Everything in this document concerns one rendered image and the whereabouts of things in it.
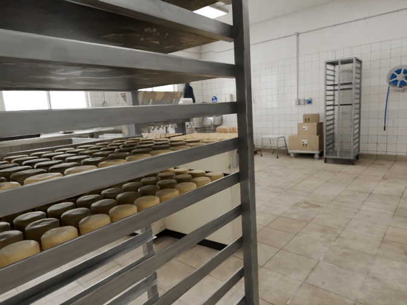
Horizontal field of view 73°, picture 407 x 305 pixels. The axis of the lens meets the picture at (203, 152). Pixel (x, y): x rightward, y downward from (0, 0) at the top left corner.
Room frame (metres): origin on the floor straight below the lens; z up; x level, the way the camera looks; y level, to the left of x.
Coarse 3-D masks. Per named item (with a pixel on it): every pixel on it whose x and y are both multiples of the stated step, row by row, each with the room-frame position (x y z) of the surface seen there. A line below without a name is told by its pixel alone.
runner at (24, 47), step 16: (0, 32) 0.32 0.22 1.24; (16, 32) 0.34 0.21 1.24; (0, 48) 0.32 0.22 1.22; (16, 48) 0.33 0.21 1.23; (32, 48) 0.35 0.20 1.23; (48, 48) 0.36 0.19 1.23; (64, 48) 0.38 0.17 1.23; (80, 48) 0.39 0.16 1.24; (96, 48) 0.41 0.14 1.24; (112, 48) 0.43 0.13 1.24; (128, 48) 0.46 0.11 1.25; (48, 64) 0.39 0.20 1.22; (64, 64) 0.39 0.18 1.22; (80, 64) 0.40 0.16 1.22; (96, 64) 0.41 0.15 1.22; (112, 64) 0.43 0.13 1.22; (128, 64) 0.45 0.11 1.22; (144, 64) 0.48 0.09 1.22; (160, 64) 0.51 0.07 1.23; (176, 64) 0.54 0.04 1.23; (192, 64) 0.57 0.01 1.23; (208, 64) 0.62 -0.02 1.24; (224, 64) 0.66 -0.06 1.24
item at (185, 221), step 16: (208, 160) 2.05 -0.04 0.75; (224, 160) 1.97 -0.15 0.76; (224, 192) 1.98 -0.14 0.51; (192, 208) 2.16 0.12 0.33; (208, 208) 2.07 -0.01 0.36; (224, 208) 1.99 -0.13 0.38; (176, 224) 2.27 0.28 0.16; (192, 224) 2.17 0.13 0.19; (240, 224) 2.07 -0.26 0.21; (208, 240) 2.12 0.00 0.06; (224, 240) 2.00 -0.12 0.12
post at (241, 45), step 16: (240, 0) 0.68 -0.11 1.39; (240, 16) 0.68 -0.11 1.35; (240, 32) 0.68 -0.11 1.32; (240, 48) 0.68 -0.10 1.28; (240, 64) 0.68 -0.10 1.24; (240, 80) 0.69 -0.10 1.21; (240, 96) 0.69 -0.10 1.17; (240, 112) 0.69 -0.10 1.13; (240, 128) 0.69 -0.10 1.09; (240, 144) 0.69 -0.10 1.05; (240, 160) 0.69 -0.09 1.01; (240, 176) 0.69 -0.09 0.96; (240, 192) 0.69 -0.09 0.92; (256, 240) 0.70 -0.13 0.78; (256, 256) 0.69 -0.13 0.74; (256, 272) 0.69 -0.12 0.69; (256, 288) 0.69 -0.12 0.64; (256, 304) 0.69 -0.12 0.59
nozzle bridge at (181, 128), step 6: (168, 120) 2.60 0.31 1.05; (174, 120) 2.60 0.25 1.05; (180, 120) 2.67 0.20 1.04; (186, 120) 2.74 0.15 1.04; (192, 120) 2.77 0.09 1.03; (114, 126) 2.37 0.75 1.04; (120, 126) 2.33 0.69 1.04; (126, 126) 2.29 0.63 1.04; (144, 126) 2.28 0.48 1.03; (174, 126) 2.87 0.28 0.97; (180, 126) 2.83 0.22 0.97; (126, 132) 2.29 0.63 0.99; (180, 132) 2.83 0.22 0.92
